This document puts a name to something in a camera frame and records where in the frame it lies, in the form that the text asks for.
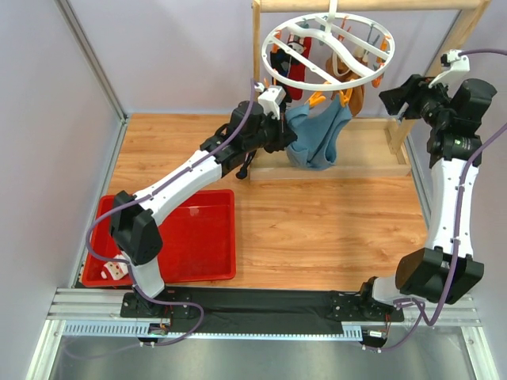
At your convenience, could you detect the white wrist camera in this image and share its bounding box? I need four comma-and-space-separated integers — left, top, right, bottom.
429, 49, 470, 88
255, 82, 286, 120

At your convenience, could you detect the white round clip hanger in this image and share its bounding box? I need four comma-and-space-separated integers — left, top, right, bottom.
261, 1, 395, 92

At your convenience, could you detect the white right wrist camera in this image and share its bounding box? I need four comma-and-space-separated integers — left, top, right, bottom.
429, 49, 470, 88

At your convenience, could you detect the teal blue sock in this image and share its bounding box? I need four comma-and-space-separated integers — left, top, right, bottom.
285, 99, 353, 171

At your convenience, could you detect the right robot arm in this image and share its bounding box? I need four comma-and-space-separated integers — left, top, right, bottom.
360, 74, 497, 311

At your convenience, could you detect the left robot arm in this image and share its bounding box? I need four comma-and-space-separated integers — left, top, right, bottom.
109, 99, 296, 317

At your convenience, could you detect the wooden rack frame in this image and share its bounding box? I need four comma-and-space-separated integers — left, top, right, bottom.
249, 1, 489, 181

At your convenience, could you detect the aluminium rail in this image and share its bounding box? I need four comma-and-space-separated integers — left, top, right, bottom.
48, 287, 481, 353

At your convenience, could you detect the black sock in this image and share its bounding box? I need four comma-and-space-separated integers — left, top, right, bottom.
270, 44, 291, 78
235, 150, 257, 180

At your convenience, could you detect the red santa sock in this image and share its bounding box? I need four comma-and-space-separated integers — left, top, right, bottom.
288, 33, 312, 101
100, 254, 128, 281

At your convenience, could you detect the orange clip front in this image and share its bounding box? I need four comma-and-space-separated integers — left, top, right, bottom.
305, 91, 326, 108

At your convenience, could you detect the black base mat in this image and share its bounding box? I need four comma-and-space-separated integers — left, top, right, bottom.
120, 287, 404, 335

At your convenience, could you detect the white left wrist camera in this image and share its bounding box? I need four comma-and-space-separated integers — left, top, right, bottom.
255, 82, 286, 120

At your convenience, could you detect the red plastic bin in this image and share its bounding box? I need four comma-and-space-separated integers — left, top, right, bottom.
80, 189, 236, 287

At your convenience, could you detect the brown cream hanging sock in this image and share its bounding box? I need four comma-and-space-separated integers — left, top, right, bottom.
326, 53, 365, 117

